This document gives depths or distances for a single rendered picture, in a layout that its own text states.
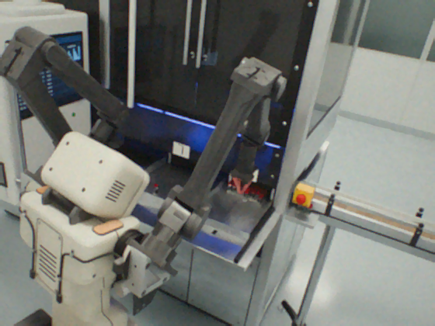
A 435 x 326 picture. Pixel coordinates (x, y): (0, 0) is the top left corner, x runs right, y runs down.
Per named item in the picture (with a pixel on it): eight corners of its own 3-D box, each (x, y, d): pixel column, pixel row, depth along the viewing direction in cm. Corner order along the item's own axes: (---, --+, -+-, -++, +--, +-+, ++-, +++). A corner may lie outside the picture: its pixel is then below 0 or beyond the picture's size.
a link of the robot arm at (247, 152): (238, 140, 124) (254, 145, 122) (245, 133, 130) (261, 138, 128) (235, 159, 127) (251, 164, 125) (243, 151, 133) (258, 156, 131)
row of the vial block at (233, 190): (227, 190, 174) (228, 182, 172) (263, 202, 168) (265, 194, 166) (225, 192, 173) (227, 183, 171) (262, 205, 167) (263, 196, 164)
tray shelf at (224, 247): (157, 162, 194) (157, 159, 194) (285, 209, 170) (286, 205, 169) (91, 203, 155) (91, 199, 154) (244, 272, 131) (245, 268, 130)
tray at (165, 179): (165, 161, 192) (165, 155, 190) (210, 178, 183) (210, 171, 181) (122, 189, 164) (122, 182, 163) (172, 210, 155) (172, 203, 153)
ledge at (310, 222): (293, 204, 174) (294, 201, 173) (320, 214, 170) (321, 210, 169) (284, 219, 163) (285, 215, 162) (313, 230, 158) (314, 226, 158)
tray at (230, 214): (224, 183, 180) (224, 177, 178) (275, 201, 171) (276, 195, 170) (189, 217, 152) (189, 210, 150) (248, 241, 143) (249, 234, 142)
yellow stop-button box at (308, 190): (296, 194, 163) (300, 180, 160) (312, 199, 161) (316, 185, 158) (291, 202, 157) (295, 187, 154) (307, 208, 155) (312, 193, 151)
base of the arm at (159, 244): (123, 241, 85) (161, 267, 80) (144, 213, 88) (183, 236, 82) (139, 254, 92) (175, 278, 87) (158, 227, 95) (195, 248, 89)
